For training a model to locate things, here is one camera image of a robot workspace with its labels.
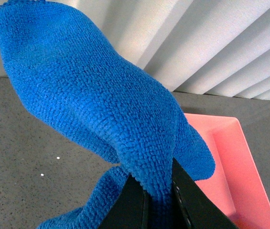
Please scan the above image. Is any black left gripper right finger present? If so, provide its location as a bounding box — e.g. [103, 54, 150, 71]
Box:
[172, 159, 237, 229]

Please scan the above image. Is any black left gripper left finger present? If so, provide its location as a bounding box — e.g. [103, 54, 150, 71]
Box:
[98, 176, 149, 229]

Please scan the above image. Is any blue microfiber cloth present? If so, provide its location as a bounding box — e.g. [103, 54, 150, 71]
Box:
[0, 0, 215, 229]

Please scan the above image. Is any white pleated curtain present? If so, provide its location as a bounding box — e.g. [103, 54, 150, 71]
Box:
[0, 0, 270, 100]

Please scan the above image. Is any pink plastic tray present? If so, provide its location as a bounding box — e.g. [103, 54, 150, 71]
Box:
[185, 114, 270, 229]

